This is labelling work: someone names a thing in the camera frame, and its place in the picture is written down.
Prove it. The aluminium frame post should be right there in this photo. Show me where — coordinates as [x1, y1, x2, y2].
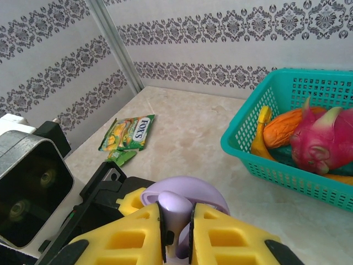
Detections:
[84, 0, 145, 97]

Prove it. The teal plastic mesh basket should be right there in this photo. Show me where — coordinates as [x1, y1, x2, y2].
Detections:
[220, 68, 353, 213]

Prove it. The slim yellow banana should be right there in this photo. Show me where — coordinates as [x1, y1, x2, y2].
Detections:
[321, 173, 353, 187]

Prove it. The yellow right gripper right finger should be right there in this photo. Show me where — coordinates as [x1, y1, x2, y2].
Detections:
[188, 202, 304, 265]

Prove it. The pink dragon fruit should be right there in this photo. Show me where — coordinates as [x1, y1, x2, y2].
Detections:
[289, 96, 353, 176]

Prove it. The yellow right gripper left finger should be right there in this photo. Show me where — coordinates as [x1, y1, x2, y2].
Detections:
[52, 201, 168, 265]

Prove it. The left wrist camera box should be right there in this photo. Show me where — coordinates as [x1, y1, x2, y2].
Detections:
[0, 113, 83, 259]

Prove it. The green Fox's candy bag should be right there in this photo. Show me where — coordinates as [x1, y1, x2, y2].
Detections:
[98, 114, 156, 152]

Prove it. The orange carrot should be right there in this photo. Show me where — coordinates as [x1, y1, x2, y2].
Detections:
[263, 107, 328, 151]

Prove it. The small yellow banana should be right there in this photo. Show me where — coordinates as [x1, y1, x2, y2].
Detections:
[250, 105, 280, 162]

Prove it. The small green candy packet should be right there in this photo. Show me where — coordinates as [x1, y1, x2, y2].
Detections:
[106, 150, 138, 167]

